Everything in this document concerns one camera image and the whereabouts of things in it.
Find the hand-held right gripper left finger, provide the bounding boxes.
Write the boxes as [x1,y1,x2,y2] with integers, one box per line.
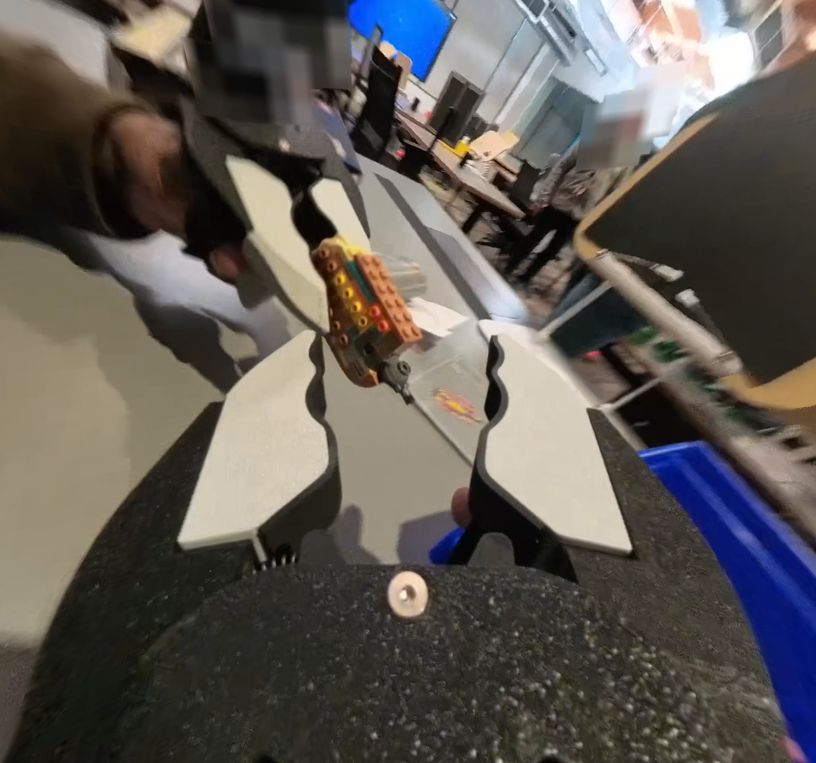
[176,330,342,550]

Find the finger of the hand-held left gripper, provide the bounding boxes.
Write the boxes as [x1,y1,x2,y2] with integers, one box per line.
[225,154,332,335]
[310,178,373,254]

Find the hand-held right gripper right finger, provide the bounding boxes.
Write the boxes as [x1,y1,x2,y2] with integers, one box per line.
[473,331,635,555]

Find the toy brick model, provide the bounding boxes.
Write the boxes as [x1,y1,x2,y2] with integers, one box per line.
[309,236,426,405]

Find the blue plastic bin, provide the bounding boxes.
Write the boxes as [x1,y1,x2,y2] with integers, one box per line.
[428,440,816,754]

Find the person's left forearm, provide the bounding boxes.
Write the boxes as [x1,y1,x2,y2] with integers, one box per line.
[0,35,170,243]

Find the grey desk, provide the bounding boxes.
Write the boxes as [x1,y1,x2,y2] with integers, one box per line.
[0,154,533,649]

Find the person's left hand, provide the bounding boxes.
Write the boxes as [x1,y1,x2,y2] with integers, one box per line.
[105,114,246,285]

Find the instruction booklet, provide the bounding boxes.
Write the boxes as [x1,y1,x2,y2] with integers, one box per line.
[375,317,511,466]

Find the wooden table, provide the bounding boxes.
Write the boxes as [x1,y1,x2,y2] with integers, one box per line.
[395,110,527,235]

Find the blue monitor screen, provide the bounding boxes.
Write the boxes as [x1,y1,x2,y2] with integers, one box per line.
[348,0,458,83]

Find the black divider panel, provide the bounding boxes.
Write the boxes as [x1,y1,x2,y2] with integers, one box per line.
[572,52,816,416]

